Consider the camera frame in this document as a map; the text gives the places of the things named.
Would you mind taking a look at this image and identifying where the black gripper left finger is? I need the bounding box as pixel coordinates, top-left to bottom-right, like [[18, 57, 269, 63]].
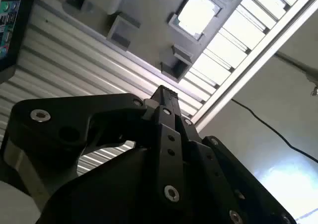
[[2, 84, 186, 205]]

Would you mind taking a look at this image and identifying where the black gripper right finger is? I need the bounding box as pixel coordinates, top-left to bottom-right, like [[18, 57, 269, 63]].
[[170, 89, 297, 224]]

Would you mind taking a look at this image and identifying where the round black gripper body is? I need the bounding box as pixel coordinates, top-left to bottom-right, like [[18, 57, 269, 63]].
[[36, 147, 226, 224]]

